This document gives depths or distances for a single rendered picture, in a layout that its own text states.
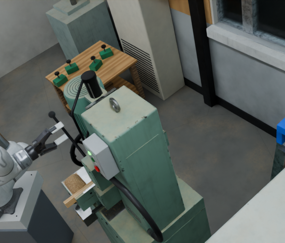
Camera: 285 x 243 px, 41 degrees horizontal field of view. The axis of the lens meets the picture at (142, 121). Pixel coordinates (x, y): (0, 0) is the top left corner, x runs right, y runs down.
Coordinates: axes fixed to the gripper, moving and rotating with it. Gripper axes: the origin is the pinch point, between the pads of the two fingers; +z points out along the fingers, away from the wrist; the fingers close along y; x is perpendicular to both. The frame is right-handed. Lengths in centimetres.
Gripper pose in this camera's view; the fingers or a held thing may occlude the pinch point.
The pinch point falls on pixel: (62, 130)
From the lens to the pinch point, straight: 194.9
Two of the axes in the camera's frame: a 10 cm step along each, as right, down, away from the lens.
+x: -6.4, -6.9, 3.4
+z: 7.7, -5.7, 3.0
